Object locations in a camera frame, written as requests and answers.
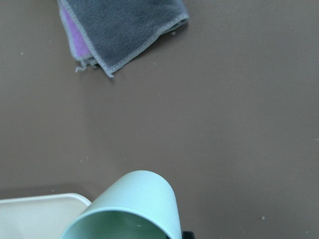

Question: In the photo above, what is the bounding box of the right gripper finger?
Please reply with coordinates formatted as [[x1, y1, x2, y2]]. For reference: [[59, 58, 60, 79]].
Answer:
[[182, 231, 194, 239]]

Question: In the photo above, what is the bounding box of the green cup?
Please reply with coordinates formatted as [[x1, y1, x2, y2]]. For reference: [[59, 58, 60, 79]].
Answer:
[[61, 170, 182, 239]]

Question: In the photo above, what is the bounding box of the cream rabbit tray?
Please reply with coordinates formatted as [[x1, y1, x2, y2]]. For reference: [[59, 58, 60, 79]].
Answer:
[[0, 193, 91, 239]]

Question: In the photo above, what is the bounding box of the purple cloth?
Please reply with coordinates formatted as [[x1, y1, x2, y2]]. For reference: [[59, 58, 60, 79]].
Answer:
[[58, 1, 91, 61]]

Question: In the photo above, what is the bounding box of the grey cloth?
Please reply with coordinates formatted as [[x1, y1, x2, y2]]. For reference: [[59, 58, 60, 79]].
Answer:
[[61, 0, 189, 78]]

